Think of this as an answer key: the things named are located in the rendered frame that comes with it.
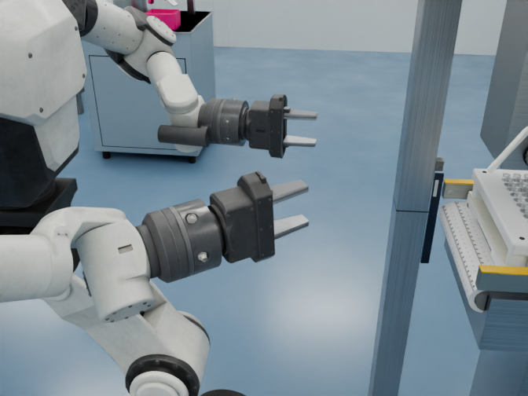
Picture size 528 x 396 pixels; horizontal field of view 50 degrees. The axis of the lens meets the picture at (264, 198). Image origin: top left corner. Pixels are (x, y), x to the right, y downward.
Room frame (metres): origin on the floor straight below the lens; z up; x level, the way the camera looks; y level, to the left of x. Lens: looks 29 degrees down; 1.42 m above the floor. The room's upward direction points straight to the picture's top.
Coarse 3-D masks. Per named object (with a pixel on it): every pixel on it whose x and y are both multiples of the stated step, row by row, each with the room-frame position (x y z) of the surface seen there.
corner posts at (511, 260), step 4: (476, 188) 0.88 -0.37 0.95; (472, 192) 0.88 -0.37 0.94; (476, 192) 0.88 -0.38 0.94; (476, 196) 0.88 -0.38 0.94; (480, 196) 0.87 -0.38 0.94; (508, 252) 0.67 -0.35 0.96; (508, 256) 0.67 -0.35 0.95; (512, 256) 0.67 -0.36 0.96; (516, 256) 0.66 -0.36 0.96; (520, 256) 0.66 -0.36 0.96; (524, 256) 0.66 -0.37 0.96; (508, 260) 0.67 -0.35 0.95; (512, 260) 0.66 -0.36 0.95; (516, 260) 0.66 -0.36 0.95; (520, 260) 0.66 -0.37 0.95; (524, 260) 0.66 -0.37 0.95; (508, 264) 0.67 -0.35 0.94; (512, 264) 0.66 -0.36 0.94; (516, 264) 0.66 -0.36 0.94; (520, 264) 0.66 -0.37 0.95; (524, 264) 0.66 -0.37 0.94
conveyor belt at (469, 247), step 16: (448, 208) 0.89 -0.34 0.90; (464, 208) 0.88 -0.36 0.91; (448, 224) 0.85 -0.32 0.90; (464, 224) 0.83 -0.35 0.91; (448, 240) 0.82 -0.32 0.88; (464, 240) 0.78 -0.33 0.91; (480, 240) 0.78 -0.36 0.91; (464, 256) 0.74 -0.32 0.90; (480, 256) 0.73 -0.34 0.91; (464, 272) 0.71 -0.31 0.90; (464, 288) 0.69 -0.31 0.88
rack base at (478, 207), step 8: (472, 200) 0.87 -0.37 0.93; (480, 200) 0.86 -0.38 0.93; (472, 208) 0.86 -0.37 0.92; (480, 208) 0.84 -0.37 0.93; (480, 216) 0.81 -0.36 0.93; (488, 216) 0.81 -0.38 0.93; (480, 224) 0.80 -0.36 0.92; (488, 224) 0.79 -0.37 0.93; (488, 232) 0.76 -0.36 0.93; (496, 232) 0.76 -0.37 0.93; (488, 240) 0.75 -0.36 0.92; (496, 240) 0.74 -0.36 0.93; (496, 248) 0.72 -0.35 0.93; (504, 248) 0.72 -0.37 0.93; (496, 256) 0.71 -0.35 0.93; (504, 256) 0.69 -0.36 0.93; (496, 264) 0.70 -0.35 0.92; (504, 264) 0.67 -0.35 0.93
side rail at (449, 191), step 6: (444, 186) 0.91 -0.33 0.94; (450, 186) 0.91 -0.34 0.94; (456, 186) 0.91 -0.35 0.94; (462, 186) 0.91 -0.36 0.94; (468, 186) 0.91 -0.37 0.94; (444, 192) 0.91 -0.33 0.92; (450, 192) 0.91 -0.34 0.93; (456, 192) 0.91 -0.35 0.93; (462, 192) 0.91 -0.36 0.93; (444, 198) 0.91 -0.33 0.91; (450, 198) 0.91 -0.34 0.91; (456, 198) 0.91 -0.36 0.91; (462, 198) 0.91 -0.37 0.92
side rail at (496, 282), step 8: (480, 272) 0.64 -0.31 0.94; (480, 280) 0.64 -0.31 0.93; (488, 280) 0.64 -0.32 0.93; (496, 280) 0.64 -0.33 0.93; (504, 280) 0.64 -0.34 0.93; (512, 280) 0.64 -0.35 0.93; (520, 280) 0.64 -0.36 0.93; (480, 288) 0.64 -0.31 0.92; (488, 288) 0.64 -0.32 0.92; (496, 288) 0.64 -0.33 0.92; (504, 288) 0.64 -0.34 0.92; (512, 288) 0.64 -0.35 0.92; (520, 288) 0.64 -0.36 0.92
